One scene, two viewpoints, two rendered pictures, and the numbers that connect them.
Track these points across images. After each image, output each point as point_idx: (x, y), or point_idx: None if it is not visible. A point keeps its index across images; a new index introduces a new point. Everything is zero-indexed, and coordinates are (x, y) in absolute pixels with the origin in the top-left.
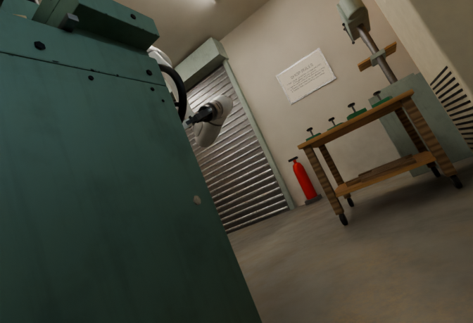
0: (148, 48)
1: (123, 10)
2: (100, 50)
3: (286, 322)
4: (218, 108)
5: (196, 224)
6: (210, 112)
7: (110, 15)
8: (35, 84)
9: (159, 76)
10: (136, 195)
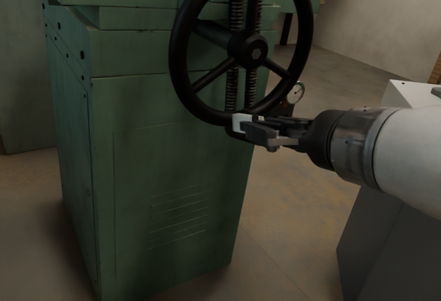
0: (94, 5)
1: None
2: (69, 24)
3: None
4: (340, 162)
5: (87, 201)
6: (266, 148)
7: None
8: (60, 57)
9: (87, 61)
10: (75, 149)
